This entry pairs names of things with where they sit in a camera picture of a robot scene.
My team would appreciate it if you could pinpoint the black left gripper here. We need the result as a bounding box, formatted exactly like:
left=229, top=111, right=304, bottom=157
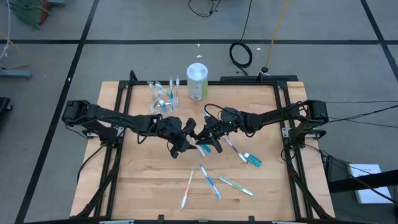
left=160, top=116, right=198, bottom=159

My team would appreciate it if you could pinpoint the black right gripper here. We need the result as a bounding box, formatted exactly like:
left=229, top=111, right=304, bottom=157
left=195, top=115, right=226, bottom=154

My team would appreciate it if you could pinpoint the purple white toothbrush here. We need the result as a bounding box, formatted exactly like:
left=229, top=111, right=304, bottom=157
left=222, top=134, right=248, bottom=165
left=155, top=82, right=164, bottom=103

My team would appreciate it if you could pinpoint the blue white toothbrush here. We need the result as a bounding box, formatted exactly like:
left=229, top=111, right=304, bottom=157
left=169, top=77, right=175, bottom=112
left=199, top=164, right=222, bottom=200

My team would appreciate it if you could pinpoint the clear acrylic organizer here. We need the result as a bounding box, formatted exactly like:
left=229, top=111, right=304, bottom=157
left=147, top=80, right=182, bottom=114

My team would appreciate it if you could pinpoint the white wipes canister green label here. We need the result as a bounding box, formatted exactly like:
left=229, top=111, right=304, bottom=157
left=186, top=62, right=209, bottom=102

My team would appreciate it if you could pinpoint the black floor box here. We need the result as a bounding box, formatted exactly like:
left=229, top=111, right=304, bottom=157
left=325, top=154, right=354, bottom=187

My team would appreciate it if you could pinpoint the black beam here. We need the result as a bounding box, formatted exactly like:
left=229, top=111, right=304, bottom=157
left=328, top=169, right=398, bottom=194

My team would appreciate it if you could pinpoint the white booklet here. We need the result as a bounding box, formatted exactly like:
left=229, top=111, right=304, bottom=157
left=347, top=164, right=393, bottom=205

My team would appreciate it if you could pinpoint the grey floor bar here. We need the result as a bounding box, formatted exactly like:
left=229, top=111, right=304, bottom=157
left=0, top=68, right=33, bottom=80

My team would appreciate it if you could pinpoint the black floor object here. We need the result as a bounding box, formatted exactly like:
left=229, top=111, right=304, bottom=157
left=0, top=96, right=13, bottom=125

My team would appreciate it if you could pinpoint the green bundle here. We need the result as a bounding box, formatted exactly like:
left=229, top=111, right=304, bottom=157
left=8, top=0, right=52, bottom=31

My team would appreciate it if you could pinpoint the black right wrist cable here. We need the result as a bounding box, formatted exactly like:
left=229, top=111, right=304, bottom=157
left=203, top=103, right=226, bottom=118

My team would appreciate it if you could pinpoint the coiled black floor cable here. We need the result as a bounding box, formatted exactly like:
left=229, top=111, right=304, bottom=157
left=229, top=0, right=253, bottom=77

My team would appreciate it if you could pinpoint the black arm base cable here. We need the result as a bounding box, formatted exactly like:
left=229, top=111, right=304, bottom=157
left=76, top=144, right=105, bottom=184

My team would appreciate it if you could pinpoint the yellow hanging cable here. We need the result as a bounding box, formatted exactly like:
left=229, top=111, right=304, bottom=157
left=264, top=0, right=290, bottom=68

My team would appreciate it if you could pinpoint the looped black floor cable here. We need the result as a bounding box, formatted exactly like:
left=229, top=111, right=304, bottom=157
left=188, top=0, right=222, bottom=18

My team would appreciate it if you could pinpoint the thin black floor cable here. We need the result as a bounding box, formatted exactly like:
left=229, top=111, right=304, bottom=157
left=328, top=105, right=398, bottom=123
left=328, top=119, right=398, bottom=129

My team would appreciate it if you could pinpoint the thin yellow floor cable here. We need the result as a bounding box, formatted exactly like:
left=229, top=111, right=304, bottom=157
left=0, top=30, right=32, bottom=70

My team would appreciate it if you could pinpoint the white floor cable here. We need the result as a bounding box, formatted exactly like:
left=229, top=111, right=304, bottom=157
left=0, top=0, right=12, bottom=60

